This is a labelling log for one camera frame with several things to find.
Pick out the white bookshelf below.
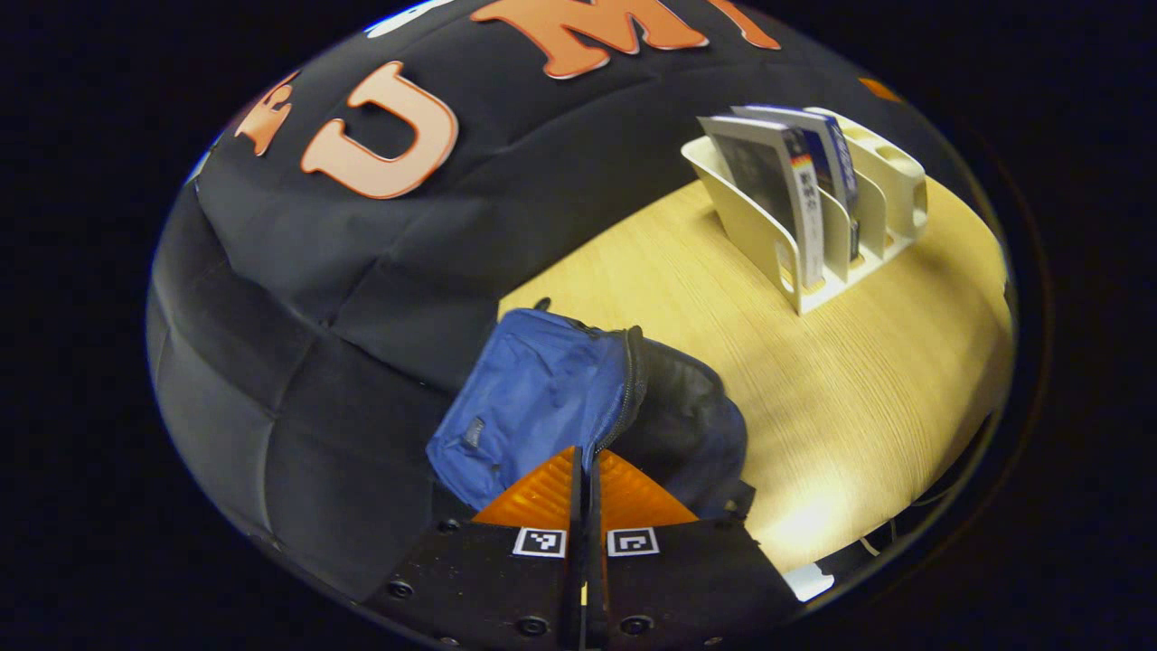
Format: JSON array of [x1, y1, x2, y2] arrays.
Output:
[[681, 107, 929, 316]]

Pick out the white cable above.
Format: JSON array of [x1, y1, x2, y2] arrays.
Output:
[[854, 488, 955, 557]]

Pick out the blue schoolbag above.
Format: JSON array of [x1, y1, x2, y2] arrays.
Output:
[[425, 298, 757, 522]]

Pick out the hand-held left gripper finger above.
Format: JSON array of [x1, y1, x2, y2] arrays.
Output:
[[588, 448, 801, 651], [366, 446, 588, 651]]

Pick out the blue cover book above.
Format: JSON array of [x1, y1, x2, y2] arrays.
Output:
[[730, 104, 860, 263]]

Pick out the grey cover book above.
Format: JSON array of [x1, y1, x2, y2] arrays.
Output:
[[698, 115, 828, 290]]

